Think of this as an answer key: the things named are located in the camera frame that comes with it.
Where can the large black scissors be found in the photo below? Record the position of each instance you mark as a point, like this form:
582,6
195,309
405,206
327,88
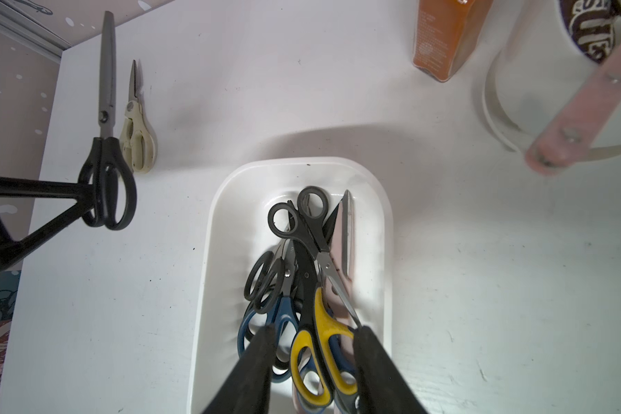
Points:
115,194

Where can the black scissors in box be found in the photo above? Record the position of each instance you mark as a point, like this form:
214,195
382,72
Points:
270,282

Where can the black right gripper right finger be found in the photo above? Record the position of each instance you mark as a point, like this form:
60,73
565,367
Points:
381,387

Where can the yellow black scissors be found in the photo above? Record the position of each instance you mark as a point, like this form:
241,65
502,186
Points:
315,330

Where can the white utensil cup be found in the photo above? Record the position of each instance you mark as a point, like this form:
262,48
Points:
552,50

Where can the cream kitchen shears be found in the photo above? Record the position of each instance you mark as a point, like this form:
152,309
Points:
137,144

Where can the brown spice bottle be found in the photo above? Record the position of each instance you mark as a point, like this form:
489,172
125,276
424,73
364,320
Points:
447,34

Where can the pink handled utensil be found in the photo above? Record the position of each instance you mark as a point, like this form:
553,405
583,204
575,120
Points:
569,137

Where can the aluminium corner frame post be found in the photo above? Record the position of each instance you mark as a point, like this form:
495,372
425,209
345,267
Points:
24,29

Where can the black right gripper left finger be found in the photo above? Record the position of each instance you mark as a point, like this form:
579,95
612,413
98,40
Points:
248,386

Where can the small black scissors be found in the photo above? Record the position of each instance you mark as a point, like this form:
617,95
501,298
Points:
308,230

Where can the white plastic storage box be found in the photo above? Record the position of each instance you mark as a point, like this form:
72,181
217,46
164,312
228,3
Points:
238,234

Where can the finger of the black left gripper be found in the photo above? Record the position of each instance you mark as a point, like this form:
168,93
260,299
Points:
12,251

